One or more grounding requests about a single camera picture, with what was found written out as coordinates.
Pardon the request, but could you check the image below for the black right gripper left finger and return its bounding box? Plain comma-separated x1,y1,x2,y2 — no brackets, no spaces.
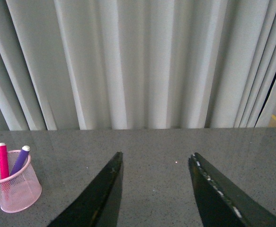
48,152,123,227

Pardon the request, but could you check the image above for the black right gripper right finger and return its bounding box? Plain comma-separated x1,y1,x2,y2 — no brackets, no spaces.
188,153,276,227

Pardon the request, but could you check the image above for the purple highlighter pen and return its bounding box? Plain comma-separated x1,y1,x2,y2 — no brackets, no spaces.
10,145,30,175

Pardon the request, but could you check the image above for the pink highlighter pen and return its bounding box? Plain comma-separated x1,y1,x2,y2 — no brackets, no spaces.
0,142,10,201

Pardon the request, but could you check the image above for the pink mesh cup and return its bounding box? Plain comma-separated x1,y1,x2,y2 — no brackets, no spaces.
0,156,42,213

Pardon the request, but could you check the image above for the grey pleated curtain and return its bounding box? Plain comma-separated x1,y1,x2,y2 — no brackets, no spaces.
0,0,276,131

